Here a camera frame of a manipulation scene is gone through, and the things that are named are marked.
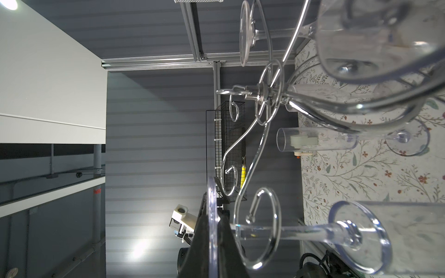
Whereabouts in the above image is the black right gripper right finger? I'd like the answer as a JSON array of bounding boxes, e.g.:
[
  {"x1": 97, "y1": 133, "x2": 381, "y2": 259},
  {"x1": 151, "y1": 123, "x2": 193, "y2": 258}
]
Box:
[{"x1": 218, "y1": 212, "x2": 249, "y2": 278}]

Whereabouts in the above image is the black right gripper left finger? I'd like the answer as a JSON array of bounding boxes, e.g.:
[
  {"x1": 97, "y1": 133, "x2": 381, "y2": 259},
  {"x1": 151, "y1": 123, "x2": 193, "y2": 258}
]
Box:
[{"x1": 177, "y1": 193, "x2": 209, "y2": 278}]

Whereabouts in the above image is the clear champagne flute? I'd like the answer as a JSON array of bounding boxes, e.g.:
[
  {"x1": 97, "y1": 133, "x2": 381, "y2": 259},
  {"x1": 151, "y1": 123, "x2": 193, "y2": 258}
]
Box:
[{"x1": 276, "y1": 119, "x2": 431, "y2": 156}]

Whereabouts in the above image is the silver wine glass rack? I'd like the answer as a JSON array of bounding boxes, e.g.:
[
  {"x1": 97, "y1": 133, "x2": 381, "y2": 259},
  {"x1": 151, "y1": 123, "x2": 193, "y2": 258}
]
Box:
[{"x1": 215, "y1": 0, "x2": 445, "y2": 272}]

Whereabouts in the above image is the yellow black striped item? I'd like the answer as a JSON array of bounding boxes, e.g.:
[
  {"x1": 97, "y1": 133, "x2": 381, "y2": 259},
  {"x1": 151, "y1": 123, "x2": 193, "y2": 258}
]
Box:
[{"x1": 240, "y1": 156, "x2": 247, "y2": 189}]

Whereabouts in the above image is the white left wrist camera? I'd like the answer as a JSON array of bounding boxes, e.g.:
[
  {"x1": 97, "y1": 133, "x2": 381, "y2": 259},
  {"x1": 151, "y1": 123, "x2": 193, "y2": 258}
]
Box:
[{"x1": 169, "y1": 205, "x2": 198, "y2": 246}]

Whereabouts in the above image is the black wire mesh basket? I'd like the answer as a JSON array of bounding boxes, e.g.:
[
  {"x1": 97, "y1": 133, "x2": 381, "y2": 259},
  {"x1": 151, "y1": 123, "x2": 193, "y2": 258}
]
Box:
[{"x1": 205, "y1": 101, "x2": 246, "y2": 203}]

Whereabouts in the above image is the white wire mesh basket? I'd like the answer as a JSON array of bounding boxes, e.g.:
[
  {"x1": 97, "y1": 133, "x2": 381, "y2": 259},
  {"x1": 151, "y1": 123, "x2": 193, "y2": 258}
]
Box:
[{"x1": 174, "y1": 0, "x2": 224, "y2": 3}]

